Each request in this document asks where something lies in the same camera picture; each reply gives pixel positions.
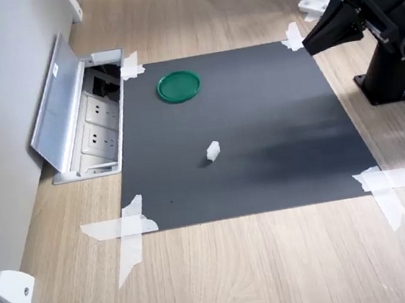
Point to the small white taped bracket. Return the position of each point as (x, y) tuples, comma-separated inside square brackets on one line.
[(313, 1)]

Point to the white tape patch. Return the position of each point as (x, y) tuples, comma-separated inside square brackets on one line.
[(385, 182), (130, 67), (128, 227), (295, 38)]

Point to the dark grey mat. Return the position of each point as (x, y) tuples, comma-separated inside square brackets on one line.
[(243, 124)]

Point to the white partition bracket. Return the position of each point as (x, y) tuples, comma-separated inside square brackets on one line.
[(14, 293), (76, 8)]

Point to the small white plastic terminal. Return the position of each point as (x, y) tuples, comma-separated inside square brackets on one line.
[(213, 151)]

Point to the white power socket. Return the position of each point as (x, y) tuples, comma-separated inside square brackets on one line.
[(100, 108), (99, 138)]

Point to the round green lid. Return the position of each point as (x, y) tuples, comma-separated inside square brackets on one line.
[(179, 87)]

